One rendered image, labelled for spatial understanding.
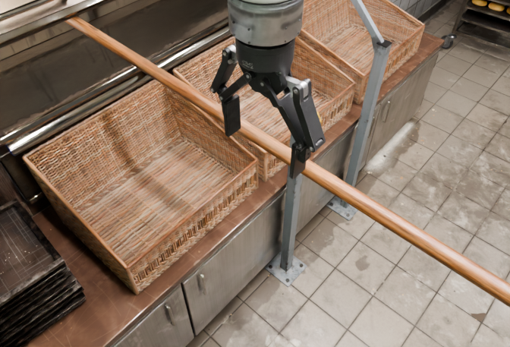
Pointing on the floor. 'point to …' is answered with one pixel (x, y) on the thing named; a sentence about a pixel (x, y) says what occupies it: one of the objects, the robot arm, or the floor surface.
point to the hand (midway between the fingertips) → (263, 146)
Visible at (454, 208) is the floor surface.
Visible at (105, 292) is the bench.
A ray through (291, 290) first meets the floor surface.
